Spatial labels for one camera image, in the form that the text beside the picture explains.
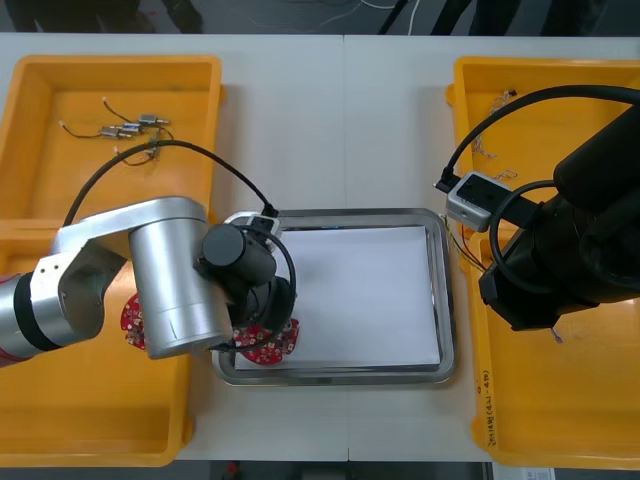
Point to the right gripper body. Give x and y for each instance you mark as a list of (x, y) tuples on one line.
[(535, 280)]

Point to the yellow-orange plastic bin with handwriting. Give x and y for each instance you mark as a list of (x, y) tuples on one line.
[(575, 400)]

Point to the steel tray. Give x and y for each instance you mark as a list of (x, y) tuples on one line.
[(445, 300)]

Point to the white sheet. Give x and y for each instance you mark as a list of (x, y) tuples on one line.
[(360, 300)]

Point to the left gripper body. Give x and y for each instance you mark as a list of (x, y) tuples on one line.
[(265, 310)]

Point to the white paper label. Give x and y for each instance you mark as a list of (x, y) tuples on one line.
[(537, 474)]

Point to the round red circuit board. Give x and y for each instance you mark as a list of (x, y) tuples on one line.
[(132, 320), (270, 350)]

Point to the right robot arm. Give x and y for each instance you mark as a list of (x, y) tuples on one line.
[(600, 175)]

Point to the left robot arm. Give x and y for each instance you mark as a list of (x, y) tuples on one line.
[(170, 270)]

